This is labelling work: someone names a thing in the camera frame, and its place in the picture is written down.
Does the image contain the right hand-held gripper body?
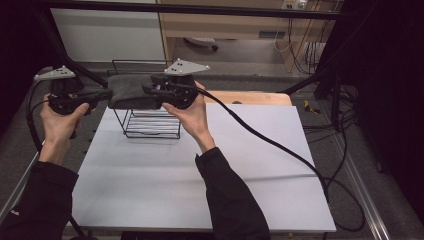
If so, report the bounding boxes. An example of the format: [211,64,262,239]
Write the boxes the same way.
[151,58,211,110]

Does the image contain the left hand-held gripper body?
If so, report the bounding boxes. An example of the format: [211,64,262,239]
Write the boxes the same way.
[33,65,93,116]

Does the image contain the dark grey bag pink lining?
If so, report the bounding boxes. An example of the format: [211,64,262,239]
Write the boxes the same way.
[107,73,164,111]

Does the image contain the black wire rack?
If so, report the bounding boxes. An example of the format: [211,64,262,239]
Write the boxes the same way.
[107,59,183,140]

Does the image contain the person's left hand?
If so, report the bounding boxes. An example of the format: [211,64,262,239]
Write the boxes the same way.
[39,94,90,148]

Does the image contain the person's right hand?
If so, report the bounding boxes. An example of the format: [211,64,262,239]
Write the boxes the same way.
[162,80,216,143]

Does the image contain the office chair base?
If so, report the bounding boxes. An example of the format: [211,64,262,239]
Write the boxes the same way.
[184,36,220,52]

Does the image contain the white cabinet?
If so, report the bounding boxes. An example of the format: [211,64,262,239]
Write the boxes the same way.
[51,8,167,63]

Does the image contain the black curtain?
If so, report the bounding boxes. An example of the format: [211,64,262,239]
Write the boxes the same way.
[343,0,424,216]
[0,0,54,134]

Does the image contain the wooden table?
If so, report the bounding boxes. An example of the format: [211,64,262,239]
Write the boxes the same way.
[202,90,293,107]

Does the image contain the light wooden desk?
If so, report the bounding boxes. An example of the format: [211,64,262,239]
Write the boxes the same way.
[156,0,344,73]

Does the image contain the white table mat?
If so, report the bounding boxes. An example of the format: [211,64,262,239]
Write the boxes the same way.
[66,103,337,233]

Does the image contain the white power strip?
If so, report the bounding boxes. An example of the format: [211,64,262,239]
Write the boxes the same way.
[281,0,308,10]

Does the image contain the left hand-held gripper cable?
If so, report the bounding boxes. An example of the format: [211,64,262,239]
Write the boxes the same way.
[25,81,87,238]

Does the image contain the hand-held gripper cable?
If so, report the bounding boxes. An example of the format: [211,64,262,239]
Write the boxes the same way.
[25,81,87,238]
[179,83,366,233]

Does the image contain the black metal frame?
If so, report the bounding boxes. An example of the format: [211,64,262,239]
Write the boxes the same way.
[33,0,354,131]

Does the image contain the right hand-held gripper cable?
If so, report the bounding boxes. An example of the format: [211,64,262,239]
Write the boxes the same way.
[179,83,366,233]

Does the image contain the metal floor rail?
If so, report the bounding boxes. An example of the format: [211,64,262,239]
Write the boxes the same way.
[328,126,392,240]
[0,133,48,228]

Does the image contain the cables under desk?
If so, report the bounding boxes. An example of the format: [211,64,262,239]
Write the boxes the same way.
[273,16,332,76]

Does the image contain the bundle of black floor cables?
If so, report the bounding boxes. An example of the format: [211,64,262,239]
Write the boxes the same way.
[301,83,360,145]

